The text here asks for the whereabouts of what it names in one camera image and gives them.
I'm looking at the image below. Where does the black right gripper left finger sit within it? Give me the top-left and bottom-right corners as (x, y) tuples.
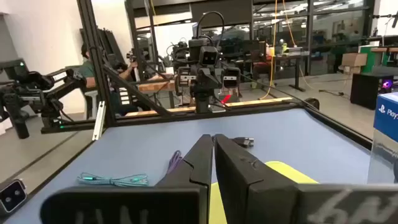
(40, 134), (214, 224)

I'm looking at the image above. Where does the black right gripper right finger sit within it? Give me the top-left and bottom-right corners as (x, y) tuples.
(214, 134), (398, 224)

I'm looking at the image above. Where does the purple braided USB-C cable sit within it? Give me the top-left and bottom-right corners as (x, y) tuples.
(166, 150), (183, 175)

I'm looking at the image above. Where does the black USB-C cable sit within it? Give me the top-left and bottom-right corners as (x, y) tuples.
(231, 136), (255, 149)

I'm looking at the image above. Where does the teal braided USB-C cable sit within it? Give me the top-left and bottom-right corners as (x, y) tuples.
(76, 172), (149, 188)

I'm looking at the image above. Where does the translucent yellow plastic tray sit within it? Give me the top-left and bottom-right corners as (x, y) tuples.
(208, 161), (320, 224)

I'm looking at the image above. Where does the wooden table board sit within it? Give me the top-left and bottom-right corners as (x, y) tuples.
(125, 96), (294, 118)

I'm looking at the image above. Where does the person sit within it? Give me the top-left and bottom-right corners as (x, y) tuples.
(76, 43), (141, 116)

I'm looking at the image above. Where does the cardboard box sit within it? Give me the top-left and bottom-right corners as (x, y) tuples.
(341, 52), (369, 74)

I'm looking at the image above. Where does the blue PlayStation box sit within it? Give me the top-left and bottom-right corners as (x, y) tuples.
(373, 91), (398, 143)

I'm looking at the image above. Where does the black box with purple light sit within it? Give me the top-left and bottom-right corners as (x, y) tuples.
(349, 72), (395, 111)

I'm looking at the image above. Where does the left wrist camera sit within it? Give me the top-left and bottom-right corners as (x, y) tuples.
(198, 45), (220, 67)

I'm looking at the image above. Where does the yellow hanging cable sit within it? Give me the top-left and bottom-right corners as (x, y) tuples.
(259, 0), (279, 100)

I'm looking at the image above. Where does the white metal bracket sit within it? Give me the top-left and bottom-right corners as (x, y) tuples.
(92, 100), (107, 141)

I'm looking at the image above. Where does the black aluminium table frame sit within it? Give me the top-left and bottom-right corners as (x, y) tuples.
(40, 0), (374, 150)

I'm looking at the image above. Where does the grey table-level camera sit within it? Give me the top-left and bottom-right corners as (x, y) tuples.
(0, 179), (28, 216)

